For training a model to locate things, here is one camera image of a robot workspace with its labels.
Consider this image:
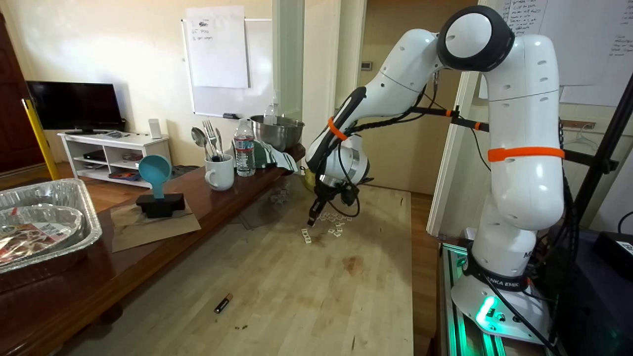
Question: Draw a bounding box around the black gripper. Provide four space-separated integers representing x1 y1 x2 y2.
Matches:
307 177 343 230

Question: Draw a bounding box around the green striped white towel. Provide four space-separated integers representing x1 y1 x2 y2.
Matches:
254 141 301 175

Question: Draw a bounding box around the large steel mixing bowl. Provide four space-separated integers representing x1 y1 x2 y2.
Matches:
254 115 307 153

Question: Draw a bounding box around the clear plastic water bottle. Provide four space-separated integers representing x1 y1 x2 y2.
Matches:
232 117 258 179

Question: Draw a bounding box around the dark brown wooden table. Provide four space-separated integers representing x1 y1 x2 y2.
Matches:
0 141 309 356

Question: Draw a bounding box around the white mug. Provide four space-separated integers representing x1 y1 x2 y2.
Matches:
204 155 238 195

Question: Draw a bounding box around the metal kitchen utensil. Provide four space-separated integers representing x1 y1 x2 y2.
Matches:
190 125 212 163
204 119 226 161

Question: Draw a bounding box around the black marker pen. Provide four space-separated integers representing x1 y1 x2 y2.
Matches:
212 293 234 317

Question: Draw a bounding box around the black stand block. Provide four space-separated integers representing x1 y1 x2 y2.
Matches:
135 193 188 220

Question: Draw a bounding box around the teal plastic scoop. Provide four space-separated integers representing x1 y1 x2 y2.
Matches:
137 153 175 200

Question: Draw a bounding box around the brown cardboard sheet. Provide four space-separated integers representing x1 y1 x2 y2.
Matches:
107 197 204 254

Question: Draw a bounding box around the black bar with orange clips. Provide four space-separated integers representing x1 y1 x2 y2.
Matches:
422 104 622 175

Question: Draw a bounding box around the white paper sheet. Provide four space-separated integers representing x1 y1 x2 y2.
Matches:
184 7 252 92

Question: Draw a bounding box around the white television shelf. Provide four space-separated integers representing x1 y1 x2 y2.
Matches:
58 129 175 191

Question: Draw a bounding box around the large aluminium foil tray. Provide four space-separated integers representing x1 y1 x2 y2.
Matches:
0 177 105 276

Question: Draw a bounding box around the black flat television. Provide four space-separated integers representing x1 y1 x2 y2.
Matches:
26 80 127 135

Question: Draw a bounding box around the small foil container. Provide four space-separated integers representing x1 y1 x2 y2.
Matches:
0 204 86 266

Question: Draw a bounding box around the yellow stick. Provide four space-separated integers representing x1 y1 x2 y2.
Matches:
20 98 62 183

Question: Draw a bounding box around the black equipment box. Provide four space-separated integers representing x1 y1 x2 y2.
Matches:
550 226 633 356

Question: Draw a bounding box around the black stand pole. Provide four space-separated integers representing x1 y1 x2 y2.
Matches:
572 72 633 224

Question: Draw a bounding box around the dark brown wooden cabinet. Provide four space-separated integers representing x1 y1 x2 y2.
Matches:
0 13 42 175

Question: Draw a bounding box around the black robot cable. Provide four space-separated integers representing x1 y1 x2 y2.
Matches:
305 62 463 222

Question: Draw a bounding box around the white wall whiteboard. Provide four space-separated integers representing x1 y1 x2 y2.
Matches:
180 19 275 119

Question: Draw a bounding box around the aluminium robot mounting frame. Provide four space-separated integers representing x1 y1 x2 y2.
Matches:
438 240 562 356

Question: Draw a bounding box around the white wall poster with writing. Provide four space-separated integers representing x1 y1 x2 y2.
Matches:
477 0 633 110

